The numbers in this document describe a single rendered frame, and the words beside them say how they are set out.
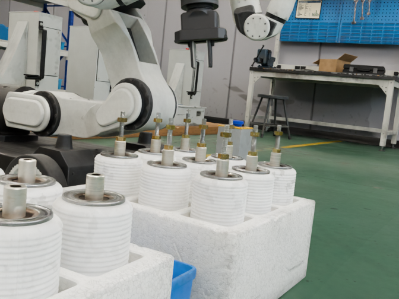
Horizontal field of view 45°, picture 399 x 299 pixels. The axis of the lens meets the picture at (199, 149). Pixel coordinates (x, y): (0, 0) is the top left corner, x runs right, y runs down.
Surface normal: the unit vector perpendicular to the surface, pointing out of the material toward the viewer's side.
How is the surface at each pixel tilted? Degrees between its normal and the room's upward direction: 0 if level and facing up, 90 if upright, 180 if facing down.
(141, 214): 90
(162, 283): 90
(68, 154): 45
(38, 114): 90
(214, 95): 90
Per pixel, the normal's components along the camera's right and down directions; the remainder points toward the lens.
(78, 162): 0.67, -0.59
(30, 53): -0.52, 0.04
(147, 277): 0.87, 0.15
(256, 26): -0.28, 0.22
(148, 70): 0.80, -0.32
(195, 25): -0.18, 0.04
